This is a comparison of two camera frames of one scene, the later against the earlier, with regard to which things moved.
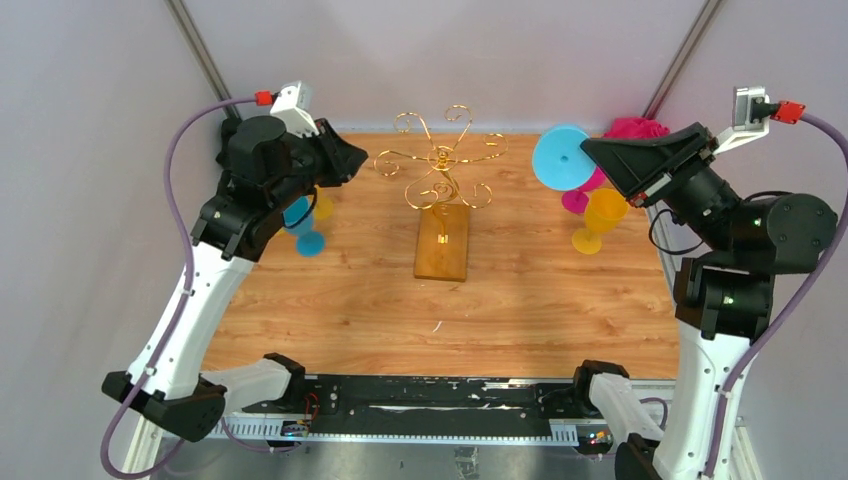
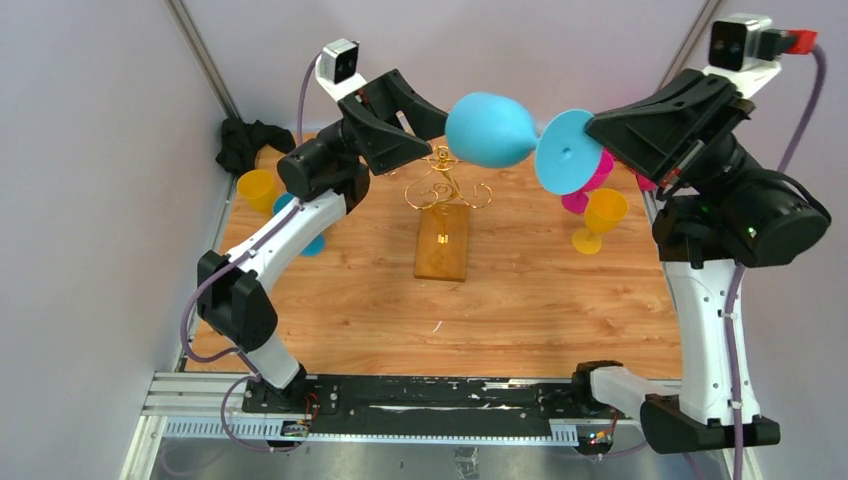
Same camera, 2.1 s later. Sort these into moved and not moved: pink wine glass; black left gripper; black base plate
Moved: black left gripper
Not moved: black base plate; pink wine glass
